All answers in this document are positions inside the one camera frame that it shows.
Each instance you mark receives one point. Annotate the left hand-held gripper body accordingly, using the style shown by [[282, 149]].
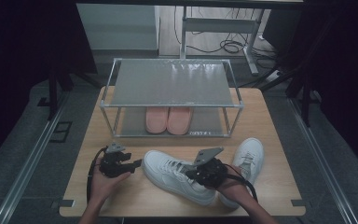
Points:
[[112, 165]]

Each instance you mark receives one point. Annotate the grey cabinet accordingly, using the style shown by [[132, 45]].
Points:
[[118, 28]]

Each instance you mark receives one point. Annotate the aluminium floor rail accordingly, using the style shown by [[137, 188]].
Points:
[[320, 165], [28, 168]]

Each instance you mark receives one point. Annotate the black metal stand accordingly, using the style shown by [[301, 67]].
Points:
[[306, 102], [53, 93]]

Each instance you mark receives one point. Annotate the pink slipper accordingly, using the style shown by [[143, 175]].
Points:
[[179, 121], [157, 121]]

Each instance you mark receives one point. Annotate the metal frame grey shoe rack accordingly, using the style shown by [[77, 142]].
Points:
[[167, 81]]

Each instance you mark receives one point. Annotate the white power strip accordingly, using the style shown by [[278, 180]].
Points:
[[275, 76]]

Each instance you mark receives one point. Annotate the person's right hand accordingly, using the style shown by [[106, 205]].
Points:
[[234, 189]]

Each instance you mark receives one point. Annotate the person's left hand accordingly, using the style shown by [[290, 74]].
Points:
[[105, 186]]

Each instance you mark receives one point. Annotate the white sneaker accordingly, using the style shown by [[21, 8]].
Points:
[[167, 177], [250, 152]]

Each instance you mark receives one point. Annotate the white desk frame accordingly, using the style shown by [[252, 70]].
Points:
[[220, 25]]

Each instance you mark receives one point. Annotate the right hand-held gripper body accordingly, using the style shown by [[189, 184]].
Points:
[[213, 174]]

